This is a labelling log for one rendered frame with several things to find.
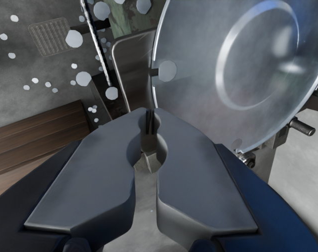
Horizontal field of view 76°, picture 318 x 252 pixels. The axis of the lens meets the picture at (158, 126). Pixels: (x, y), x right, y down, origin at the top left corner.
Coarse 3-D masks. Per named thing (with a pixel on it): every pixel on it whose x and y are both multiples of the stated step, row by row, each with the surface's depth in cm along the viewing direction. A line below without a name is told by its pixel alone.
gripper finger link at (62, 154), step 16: (48, 160) 7; (64, 160) 7; (32, 176) 7; (48, 176) 7; (16, 192) 6; (32, 192) 6; (0, 208) 6; (16, 208) 6; (32, 208) 6; (0, 224) 5; (16, 224) 5; (0, 240) 5; (16, 240) 5; (32, 240) 5; (48, 240) 5; (64, 240) 5
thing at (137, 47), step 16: (144, 32) 18; (112, 48) 18; (128, 48) 18; (144, 48) 19; (128, 64) 19; (144, 64) 20; (128, 80) 20; (144, 80) 21; (128, 96) 21; (144, 96) 21; (128, 112) 23; (144, 144) 25
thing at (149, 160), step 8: (112, 72) 93; (96, 80) 89; (104, 80) 87; (96, 88) 84; (104, 88) 80; (120, 88) 78; (96, 96) 97; (104, 96) 75; (120, 96) 72; (312, 96) 55; (104, 104) 72; (112, 104) 69; (120, 104) 68; (312, 104) 56; (112, 112) 64; (120, 112) 64; (152, 152) 46; (144, 160) 49; (152, 160) 47; (136, 168) 49; (152, 168) 48
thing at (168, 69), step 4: (164, 60) 20; (168, 60) 20; (160, 64) 20; (164, 64) 20; (168, 64) 20; (172, 64) 21; (160, 68) 20; (164, 68) 20; (168, 68) 21; (172, 68) 21; (176, 68) 21; (160, 72) 20; (164, 72) 21; (168, 72) 21; (172, 72) 21; (160, 76) 21; (164, 76) 21; (168, 76) 21; (172, 76) 21; (164, 80) 21; (168, 80) 21
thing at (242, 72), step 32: (192, 0) 18; (224, 0) 20; (256, 0) 21; (288, 0) 23; (160, 32) 19; (192, 32) 20; (224, 32) 21; (256, 32) 22; (288, 32) 24; (192, 64) 22; (224, 64) 23; (256, 64) 25; (288, 64) 27; (160, 96) 22; (192, 96) 24; (224, 96) 25; (256, 96) 27; (288, 96) 31; (224, 128) 29; (256, 128) 32
